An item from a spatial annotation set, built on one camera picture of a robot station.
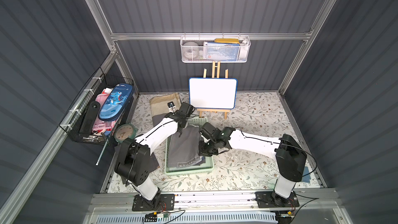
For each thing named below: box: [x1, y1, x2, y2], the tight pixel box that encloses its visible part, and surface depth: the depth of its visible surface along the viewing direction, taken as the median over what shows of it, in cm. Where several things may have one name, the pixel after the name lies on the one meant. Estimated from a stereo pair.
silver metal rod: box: [95, 139, 109, 166], surface depth 62 cm
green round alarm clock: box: [113, 123, 138, 144], surface depth 98 cm
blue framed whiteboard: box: [188, 77, 238, 110], surface depth 97 cm
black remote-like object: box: [79, 100, 101, 136], surface depth 65 cm
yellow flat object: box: [214, 38, 240, 45], surface depth 91 cm
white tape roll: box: [182, 41, 200, 61], surface depth 89 cm
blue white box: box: [203, 41, 240, 62], surface depth 88 cm
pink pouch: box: [92, 92, 116, 135], surface depth 67 cm
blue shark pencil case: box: [97, 83, 135, 122], surface depth 69 cm
